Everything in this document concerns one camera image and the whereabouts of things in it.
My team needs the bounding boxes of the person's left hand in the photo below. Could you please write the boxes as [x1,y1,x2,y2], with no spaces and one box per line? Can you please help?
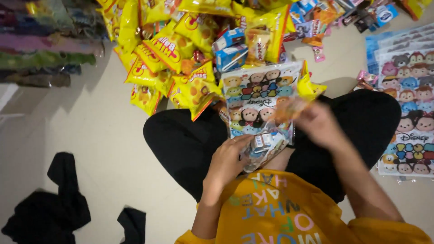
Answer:
[203,134,255,194]

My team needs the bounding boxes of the person's right hand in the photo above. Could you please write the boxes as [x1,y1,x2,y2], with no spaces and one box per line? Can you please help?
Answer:
[294,101,344,151]

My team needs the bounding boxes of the orange snack packet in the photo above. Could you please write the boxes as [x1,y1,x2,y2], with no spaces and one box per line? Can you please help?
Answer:
[273,96,314,123]

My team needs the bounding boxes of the cartoon print plastic bag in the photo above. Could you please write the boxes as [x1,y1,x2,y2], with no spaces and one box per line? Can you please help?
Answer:
[220,61,303,173]

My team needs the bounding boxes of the small blue white box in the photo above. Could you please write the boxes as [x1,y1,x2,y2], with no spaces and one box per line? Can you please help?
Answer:
[252,133,276,151]

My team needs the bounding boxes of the person's black trousers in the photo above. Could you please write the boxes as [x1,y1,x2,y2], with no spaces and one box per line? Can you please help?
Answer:
[143,89,402,204]

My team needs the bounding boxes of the pink candy packet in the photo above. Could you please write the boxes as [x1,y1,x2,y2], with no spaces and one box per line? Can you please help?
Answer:
[312,46,326,63]
[357,70,379,84]

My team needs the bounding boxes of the clear packet of biscuits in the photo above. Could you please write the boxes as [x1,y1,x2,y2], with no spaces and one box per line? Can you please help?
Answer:
[245,29,271,66]

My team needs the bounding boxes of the person's yellow printed shirt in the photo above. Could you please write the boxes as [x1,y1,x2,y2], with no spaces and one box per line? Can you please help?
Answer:
[175,169,433,244]

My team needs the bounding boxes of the blue white snack box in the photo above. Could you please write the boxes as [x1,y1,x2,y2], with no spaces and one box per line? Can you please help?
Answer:
[215,44,249,72]
[212,28,246,51]

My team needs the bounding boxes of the heap of assorted snack packets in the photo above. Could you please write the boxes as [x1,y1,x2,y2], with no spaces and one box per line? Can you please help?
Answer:
[283,0,401,46]

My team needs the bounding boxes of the stack of cartoon print bags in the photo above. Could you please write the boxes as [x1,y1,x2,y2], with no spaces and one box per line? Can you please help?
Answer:
[365,23,434,178]

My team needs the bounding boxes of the heap of yellow snack packets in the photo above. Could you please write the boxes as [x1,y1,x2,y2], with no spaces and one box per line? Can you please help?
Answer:
[96,0,328,122]

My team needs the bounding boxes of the light blue snack packet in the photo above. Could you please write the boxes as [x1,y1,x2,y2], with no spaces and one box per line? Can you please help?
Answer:
[369,3,399,33]

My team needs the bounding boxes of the small black cloth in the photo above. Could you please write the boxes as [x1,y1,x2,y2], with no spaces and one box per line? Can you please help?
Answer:
[117,207,146,244]

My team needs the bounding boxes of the large black cloth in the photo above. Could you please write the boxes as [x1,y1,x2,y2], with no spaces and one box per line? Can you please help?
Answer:
[1,152,91,244]

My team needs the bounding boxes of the shelf of coloured packets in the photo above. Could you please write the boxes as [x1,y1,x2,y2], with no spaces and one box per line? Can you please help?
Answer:
[0,0,109,89]

